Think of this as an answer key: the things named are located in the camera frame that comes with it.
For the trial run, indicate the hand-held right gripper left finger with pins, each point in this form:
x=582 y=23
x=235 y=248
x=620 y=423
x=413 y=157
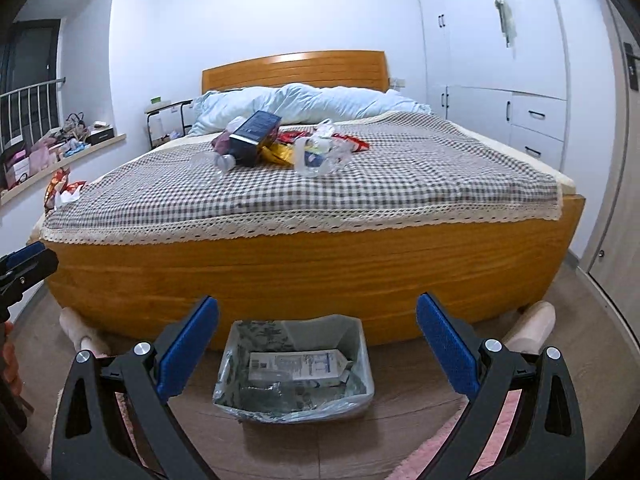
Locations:
x=187 y=345

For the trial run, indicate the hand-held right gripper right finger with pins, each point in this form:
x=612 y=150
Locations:
x=447 y=345

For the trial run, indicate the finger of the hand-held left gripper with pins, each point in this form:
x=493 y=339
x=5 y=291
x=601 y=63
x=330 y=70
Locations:
x=40 y=265
x=25 y=252

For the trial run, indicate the floral bin with clear liner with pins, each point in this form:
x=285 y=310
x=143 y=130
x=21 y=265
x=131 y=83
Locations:
x=235 y=360

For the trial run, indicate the white printed carton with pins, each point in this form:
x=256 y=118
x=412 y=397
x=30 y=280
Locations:
x=300 y=365

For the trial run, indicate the clear plastic bottle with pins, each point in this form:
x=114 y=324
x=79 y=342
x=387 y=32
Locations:
x=307 y=145
x=210 y=162
x=337 y=155

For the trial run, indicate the purple cloth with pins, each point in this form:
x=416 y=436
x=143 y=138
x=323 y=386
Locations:
x=220 y=142

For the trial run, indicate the yellow snack packet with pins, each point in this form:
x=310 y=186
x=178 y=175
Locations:
x=277 y=154

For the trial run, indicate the dark blue carton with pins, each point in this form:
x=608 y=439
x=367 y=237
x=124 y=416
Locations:
x=255 y=132

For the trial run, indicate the red cartoon snack packet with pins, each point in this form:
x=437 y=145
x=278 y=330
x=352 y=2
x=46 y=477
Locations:
x=350 y=144

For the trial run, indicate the red packet blue logo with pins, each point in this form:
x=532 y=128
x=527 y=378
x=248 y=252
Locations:
x=292 y=136

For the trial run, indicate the white tissue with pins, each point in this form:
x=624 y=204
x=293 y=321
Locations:
x=324 y=130

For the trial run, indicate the person's left hand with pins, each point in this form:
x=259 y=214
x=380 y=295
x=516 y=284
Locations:
x=9 y=365

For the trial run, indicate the pink shaggy rug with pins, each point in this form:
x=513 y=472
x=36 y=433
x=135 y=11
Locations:
x=127 y=420

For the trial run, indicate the clutter of bags and boxes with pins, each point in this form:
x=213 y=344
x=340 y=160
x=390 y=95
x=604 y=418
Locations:
x=45 y=152

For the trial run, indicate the wooden window sill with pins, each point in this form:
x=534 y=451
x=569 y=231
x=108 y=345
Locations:
x=100 y=147

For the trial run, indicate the wooden bed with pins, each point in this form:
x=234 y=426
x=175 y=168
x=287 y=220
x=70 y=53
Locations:
x=300 y=280

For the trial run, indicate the black box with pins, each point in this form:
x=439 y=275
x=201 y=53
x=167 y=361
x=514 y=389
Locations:
x=100 y=136

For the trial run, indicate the white window railing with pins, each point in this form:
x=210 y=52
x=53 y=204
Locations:
x=30 y=110

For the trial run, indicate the dark window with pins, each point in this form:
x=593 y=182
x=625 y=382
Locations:
x=30 y=55

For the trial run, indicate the black bedside rack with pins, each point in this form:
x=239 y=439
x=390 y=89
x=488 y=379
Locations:
x=185 y=120

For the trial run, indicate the pale wooden door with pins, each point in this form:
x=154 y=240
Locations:
x=615 y=185

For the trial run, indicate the light blue duvet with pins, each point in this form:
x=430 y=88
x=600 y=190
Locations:
x=300 y=102

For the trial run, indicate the white wardrobe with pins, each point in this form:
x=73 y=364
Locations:
x=475 y=60

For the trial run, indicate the hanging white bag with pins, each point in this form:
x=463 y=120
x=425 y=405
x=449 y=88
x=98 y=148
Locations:
x=506 y=15

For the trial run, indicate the white wall socket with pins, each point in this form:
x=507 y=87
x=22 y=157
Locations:
x=397 y=83

